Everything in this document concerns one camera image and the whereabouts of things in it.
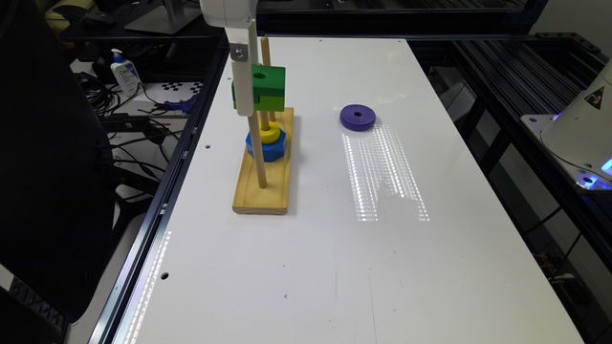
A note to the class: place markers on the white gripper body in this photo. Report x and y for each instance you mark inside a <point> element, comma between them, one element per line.
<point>235,14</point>

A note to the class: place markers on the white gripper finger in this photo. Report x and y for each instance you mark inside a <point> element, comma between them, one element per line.
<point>253,44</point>
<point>241,70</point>

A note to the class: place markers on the green square block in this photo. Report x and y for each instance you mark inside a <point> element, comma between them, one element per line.
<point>268,88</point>

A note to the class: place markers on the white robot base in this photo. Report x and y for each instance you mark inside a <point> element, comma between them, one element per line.
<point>579,137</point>

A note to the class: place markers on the blue octagon block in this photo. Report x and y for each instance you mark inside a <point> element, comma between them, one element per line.
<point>274,143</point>

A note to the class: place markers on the rear wooden peg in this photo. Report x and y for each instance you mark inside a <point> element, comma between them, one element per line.
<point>266,55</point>

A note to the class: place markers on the wooden peg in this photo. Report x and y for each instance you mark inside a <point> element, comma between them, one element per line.
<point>264,120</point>
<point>266,55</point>
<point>257,150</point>

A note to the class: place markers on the grey monitor stand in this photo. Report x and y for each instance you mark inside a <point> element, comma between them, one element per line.
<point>168,18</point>

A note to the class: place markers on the front wooden peg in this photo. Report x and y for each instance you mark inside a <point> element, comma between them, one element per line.
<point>257,150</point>

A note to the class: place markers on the blue clamp tool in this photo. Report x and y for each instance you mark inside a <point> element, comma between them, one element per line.
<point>184,105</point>

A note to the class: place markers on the middle wooden peg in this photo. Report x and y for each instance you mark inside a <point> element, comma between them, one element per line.
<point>264,120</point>

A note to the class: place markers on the white lotion pump bottle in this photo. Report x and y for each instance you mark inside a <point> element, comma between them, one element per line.
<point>125,73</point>

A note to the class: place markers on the black computer mouse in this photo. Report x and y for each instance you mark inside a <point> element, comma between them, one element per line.
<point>97,19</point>

